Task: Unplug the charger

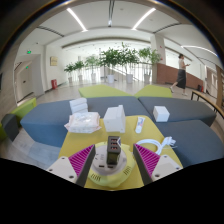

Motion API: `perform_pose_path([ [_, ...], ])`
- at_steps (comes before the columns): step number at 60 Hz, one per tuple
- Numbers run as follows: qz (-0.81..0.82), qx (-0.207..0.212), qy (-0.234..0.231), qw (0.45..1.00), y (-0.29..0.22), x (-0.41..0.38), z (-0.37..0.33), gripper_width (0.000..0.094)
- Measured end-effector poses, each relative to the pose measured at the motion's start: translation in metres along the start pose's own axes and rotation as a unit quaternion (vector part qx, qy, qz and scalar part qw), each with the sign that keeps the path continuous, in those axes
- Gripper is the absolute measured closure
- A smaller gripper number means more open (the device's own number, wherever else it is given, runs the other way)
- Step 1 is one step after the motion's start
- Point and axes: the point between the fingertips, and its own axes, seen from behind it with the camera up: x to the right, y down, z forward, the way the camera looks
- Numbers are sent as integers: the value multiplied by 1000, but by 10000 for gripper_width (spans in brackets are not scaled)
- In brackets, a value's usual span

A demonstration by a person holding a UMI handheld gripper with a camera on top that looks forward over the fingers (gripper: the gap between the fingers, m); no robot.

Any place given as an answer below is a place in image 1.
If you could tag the small white cube box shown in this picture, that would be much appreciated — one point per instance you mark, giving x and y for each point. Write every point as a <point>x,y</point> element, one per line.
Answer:
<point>161,114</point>

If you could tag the row of potted plants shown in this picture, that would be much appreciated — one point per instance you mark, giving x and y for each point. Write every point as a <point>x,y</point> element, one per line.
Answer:
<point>111,58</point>

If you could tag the yellow-green upholstered seat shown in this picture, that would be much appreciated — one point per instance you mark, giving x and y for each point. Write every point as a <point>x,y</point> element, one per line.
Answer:
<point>154,91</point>
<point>100,91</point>

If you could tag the dark grey block ottoman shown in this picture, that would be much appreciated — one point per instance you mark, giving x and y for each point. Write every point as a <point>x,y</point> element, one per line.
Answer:
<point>10,126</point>

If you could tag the small white tube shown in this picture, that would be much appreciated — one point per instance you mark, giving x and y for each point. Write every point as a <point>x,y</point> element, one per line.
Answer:
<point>140,124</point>

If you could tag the white wet wipes pack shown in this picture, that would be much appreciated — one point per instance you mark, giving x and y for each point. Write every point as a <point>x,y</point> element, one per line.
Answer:
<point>83,122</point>

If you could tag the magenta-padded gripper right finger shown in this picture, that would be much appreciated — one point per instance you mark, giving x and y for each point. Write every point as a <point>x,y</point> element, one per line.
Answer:
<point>148,159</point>

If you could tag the green exit sign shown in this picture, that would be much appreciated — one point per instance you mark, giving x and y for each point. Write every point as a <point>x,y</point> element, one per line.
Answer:
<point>29,52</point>

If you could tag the stacked white tissue packs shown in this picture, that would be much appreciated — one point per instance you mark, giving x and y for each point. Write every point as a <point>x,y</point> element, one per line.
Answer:
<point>78,105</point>

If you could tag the round yellow-green power strip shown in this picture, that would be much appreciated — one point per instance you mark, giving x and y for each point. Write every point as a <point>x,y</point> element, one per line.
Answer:
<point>100,178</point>

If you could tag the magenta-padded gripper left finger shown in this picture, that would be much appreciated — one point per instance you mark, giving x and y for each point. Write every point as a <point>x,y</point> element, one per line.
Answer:
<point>80,161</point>

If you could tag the wooden shelf unit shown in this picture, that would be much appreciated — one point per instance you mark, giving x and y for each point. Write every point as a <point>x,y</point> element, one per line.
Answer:
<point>219,86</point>

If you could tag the red fire extinguisher box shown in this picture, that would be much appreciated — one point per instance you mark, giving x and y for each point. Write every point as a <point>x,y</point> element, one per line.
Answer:
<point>54,84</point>

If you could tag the long grey upholstered seat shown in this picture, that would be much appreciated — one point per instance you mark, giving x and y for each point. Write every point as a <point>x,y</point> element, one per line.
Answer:
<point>46,120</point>

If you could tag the large grey upholstered seat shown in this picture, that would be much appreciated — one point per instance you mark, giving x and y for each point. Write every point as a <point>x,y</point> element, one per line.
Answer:
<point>196,140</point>

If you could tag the dark grey charger block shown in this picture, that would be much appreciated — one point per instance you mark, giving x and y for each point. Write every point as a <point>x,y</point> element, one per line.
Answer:
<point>113,150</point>

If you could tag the framed wall picture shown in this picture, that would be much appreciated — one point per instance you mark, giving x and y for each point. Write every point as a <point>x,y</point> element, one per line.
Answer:
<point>53,61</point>

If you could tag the green block ottoman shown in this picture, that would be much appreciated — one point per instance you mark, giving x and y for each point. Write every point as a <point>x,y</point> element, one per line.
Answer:
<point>24,109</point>

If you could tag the ceiling strip lights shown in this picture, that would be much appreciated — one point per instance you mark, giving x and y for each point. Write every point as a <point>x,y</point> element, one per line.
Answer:
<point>76,18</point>

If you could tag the wooden bench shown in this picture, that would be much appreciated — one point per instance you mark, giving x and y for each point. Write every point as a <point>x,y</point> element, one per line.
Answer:
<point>203,97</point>

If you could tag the person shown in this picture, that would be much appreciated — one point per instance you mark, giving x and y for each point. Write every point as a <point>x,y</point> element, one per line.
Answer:
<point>181,75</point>

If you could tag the white carton box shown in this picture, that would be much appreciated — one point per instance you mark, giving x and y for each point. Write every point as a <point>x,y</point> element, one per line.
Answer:
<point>114,121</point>

